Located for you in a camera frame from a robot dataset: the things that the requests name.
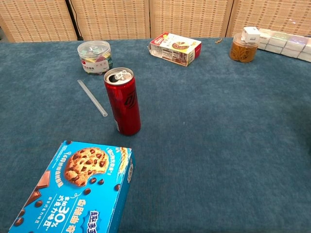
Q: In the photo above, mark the blue chocolate chip cookie box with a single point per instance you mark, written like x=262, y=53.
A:
x=73, y=194

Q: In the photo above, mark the black tripod stand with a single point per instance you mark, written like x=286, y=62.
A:
x=74, y=21

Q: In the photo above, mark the wrapped pack of pastel boxes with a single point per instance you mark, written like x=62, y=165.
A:
x=284, y=43

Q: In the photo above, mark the small brown rubber band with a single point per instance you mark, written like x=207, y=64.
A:
x=218, y=41

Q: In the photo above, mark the small white box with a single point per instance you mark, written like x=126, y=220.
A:
x=250, y=35

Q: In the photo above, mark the bamboo folding screen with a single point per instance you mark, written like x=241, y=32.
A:
x=184, y=17

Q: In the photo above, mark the white red snack box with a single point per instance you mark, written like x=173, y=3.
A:
x=175, y=49

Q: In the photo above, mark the red soda can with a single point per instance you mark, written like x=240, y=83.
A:
x=125, y=109

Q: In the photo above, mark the clear plastic straw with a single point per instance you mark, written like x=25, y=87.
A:
x=92, y=98

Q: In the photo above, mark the blue carpet table cover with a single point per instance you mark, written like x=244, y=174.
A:
x=206, y=133

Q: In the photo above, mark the clear jar of colourful clips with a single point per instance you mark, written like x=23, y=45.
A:
x=94, y=57

